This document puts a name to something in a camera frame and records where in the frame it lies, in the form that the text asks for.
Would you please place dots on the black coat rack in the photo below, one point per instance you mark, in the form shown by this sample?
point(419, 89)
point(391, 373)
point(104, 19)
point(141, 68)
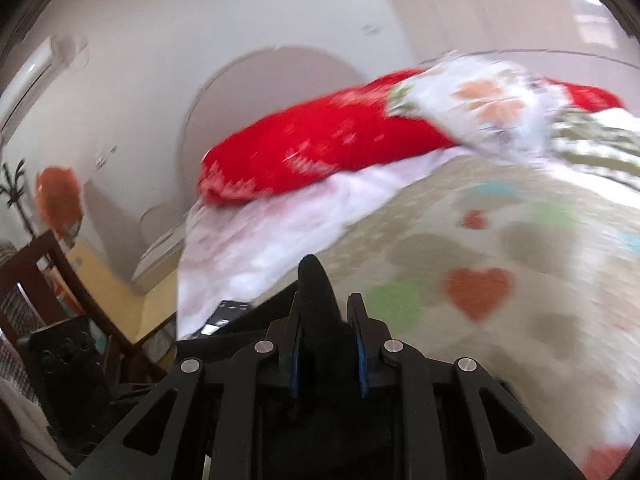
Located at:
point(15, 190)

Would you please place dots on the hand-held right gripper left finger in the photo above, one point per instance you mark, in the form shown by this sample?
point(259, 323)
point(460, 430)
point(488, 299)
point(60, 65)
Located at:
point(295, 360)

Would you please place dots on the pale arched headboard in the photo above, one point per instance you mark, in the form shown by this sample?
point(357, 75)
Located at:
point(260, 90)

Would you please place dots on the quilted patchwork bedspread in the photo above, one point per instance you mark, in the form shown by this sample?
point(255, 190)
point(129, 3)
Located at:
point(550, 310)

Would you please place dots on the white wall socket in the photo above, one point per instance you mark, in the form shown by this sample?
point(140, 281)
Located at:
point(370, 28)
point(106, 157)

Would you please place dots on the white floral pillow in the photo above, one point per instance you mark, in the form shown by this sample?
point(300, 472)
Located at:
point(480, 105)

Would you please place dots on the black pants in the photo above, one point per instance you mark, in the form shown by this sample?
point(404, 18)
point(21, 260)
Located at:
point(315, 300)

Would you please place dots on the red printed blanket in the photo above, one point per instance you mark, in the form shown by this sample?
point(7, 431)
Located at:
point(325, 140)

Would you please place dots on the white air conditioner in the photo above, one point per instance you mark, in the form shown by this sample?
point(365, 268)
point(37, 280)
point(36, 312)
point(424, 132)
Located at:
point(30, 75)

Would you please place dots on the green hedgehog print bolster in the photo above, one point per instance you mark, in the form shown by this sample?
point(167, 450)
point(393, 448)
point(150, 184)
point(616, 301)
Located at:
point(600, 145)

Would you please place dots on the orange hanging cloth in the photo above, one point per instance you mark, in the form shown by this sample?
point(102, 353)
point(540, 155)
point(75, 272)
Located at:
point(57, 200)

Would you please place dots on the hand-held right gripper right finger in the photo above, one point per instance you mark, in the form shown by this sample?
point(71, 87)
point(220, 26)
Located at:
point(361, 355)

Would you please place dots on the black bag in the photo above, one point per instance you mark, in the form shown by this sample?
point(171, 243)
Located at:
point(70, 375)

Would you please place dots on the dark wooden chair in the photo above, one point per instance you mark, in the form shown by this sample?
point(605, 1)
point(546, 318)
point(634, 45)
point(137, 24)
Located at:
point(45, 250)

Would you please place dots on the white bed sheet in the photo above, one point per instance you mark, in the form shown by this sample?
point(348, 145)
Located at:
point(260, 240)

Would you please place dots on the white cloth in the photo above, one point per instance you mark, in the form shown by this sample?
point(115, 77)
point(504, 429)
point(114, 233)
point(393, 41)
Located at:
point(25, 425)

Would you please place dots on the glossy white wardrobe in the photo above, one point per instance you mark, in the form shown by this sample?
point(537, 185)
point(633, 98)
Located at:
point(500, 10)

